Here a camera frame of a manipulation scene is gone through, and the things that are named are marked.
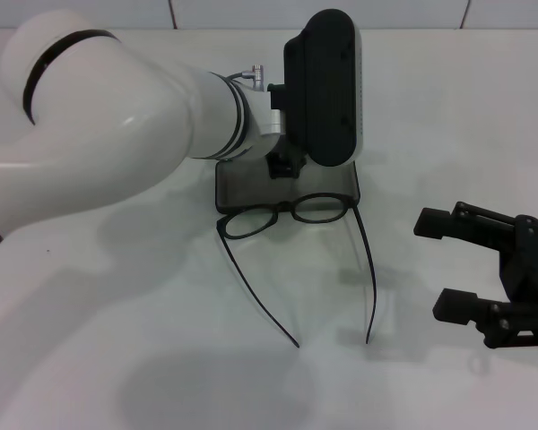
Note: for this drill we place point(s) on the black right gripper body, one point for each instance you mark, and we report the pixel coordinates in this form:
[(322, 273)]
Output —
[(533, 269)]

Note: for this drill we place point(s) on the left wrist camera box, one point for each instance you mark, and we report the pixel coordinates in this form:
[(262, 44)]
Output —
[(323, 89)]

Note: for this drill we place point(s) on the black glasses case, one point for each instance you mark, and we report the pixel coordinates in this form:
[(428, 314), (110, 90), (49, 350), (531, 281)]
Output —
[(251, 186)]

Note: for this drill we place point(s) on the black glasses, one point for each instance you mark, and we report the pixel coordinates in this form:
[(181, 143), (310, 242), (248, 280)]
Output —
[(283, 207)]

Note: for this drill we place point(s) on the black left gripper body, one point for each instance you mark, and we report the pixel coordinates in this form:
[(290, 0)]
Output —
[(287, 163)]

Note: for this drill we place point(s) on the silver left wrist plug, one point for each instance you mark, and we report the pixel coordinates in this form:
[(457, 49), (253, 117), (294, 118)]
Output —
[(256, 74)]

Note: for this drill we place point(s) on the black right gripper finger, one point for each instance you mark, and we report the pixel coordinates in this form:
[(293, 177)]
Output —
[(432, 221), (453, 304)]

